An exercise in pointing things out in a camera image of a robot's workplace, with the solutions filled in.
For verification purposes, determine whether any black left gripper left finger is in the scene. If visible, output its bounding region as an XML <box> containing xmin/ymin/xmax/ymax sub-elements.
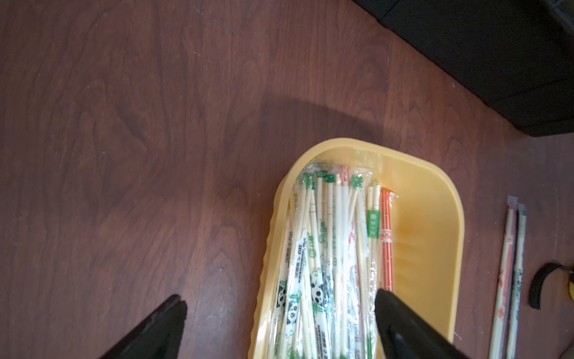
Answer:
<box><xmin>102</xmin><ymin>294</ymin><xmax>188</xmax><ymax>358</ymax></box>

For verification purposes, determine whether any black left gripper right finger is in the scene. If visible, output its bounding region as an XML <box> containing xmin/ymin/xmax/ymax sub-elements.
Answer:
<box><xmin>375</xmin><ymin>289</ymin><xmax>466</xmax><ymax>359</ymax></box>

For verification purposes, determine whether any red print chopsticks pair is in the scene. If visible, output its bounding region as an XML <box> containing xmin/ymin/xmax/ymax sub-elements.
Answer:
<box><xmin>488</xmin><ymin>196</ymin><xmax>518</xmax><ymax>359</ymax></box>

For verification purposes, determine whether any green panda chopsticks pair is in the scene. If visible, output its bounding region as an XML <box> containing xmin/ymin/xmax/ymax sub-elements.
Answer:
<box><xmin>506</xmin><ymin>203</ymin><xmax>528</xmax><ymax>359</ymax></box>

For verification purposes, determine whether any yellow plastic storage box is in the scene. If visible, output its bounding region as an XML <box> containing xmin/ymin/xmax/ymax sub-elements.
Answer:
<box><xmin>248</xmin><ymin>139</ymin><xmax>465</xmax><ymax>358</ymax></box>

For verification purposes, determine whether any green print wrapped chopsticks pair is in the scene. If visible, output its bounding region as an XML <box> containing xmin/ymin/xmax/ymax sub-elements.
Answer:
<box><xmin>274</xmin><ymin>172</ymin><xmax>312</xmax><ymax>358</ymax></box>

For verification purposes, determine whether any white green text chopsticks pair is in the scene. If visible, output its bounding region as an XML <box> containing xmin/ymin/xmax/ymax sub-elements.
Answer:
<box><xmin>366</xmin><ymin>182</ymin><xmax>381</xmax><ymax>296</ymax></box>

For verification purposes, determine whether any black plastic toolbox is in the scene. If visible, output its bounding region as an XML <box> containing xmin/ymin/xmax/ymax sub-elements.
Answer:
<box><xmin>360</xmin><ymin>1</ymin><xmax>573</xmax><ymax>137</ymax></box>

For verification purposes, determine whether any metal wrench yellow handle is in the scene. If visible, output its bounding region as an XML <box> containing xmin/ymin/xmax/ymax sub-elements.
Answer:
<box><xmin>528</xmin><ymin>262</ymin><xmax>574</xmax><ymax>359</ymax></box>

